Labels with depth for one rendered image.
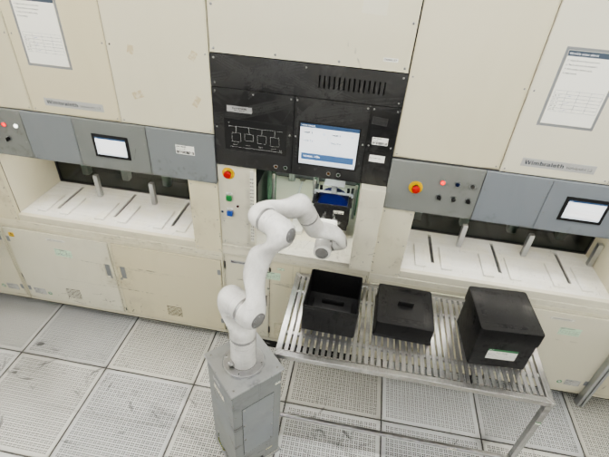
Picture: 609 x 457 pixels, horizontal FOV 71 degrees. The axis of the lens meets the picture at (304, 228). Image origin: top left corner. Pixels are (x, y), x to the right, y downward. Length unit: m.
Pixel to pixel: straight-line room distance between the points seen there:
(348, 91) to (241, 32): 0.52
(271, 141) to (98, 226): 1.30
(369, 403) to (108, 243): 1.94
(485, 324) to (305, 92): 1.33
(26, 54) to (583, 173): 2.66
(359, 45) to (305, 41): 0.23
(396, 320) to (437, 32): 1.32
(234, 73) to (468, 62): 1.01
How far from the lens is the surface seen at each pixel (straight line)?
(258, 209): 1.68
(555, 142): 2.20
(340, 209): 2.50
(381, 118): 2.02
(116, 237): 2.88
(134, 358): 3.20
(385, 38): 1.93
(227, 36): 2.04
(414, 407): 3.01
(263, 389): 2.12
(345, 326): 2.18
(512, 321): 2.23
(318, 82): 1.99
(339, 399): 2.93
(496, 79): 2.03
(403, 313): 2.27
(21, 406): 3.23
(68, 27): 2.38
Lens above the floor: 2.46
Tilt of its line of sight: 36 degrees down
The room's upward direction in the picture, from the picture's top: 4 degrees clockwise
